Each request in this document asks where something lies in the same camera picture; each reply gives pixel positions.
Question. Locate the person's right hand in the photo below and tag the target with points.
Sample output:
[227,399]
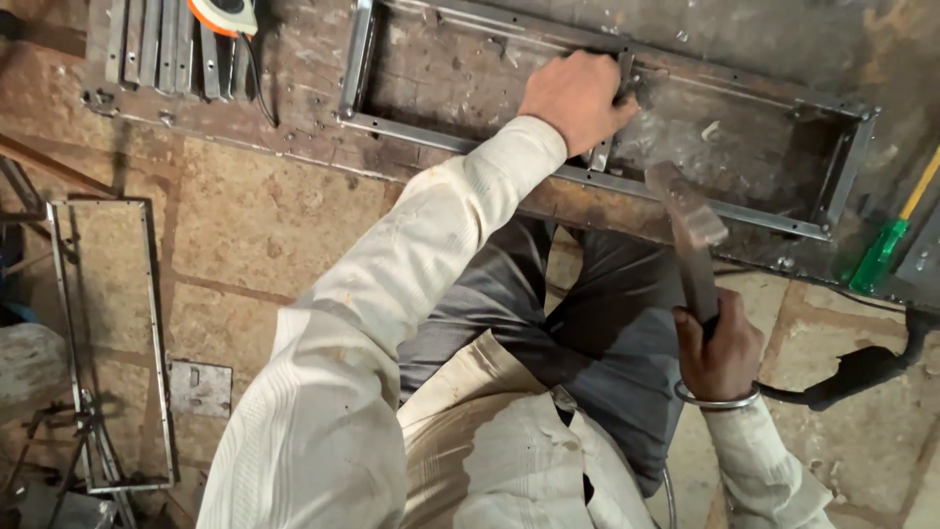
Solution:
[723,360]

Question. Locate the steel wrist bangle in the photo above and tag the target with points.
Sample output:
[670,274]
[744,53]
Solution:
[716,402]

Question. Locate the heap of metal rods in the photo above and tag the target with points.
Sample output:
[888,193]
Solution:
[66,463]

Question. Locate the narrow metal frame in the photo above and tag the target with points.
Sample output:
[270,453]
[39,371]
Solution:
[158,345]

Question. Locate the person's left hand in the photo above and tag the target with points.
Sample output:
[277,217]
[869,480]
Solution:
[576,99]

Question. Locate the small flat metal plate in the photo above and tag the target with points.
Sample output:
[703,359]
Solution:
[200,388]

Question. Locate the short metal crossbar strip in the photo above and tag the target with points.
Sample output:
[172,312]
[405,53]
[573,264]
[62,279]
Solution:
[613,110]

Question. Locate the person's left fingers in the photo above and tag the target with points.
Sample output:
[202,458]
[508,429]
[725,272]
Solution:
[617,103]

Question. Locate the row of metal strips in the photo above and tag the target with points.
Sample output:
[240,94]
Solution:
[172,48]

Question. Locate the rectangular metal strip frame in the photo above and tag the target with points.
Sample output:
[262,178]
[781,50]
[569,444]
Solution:
[587,176]

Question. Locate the orange and white tape measure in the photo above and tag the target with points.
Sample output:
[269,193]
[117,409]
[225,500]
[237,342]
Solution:
[224,15]

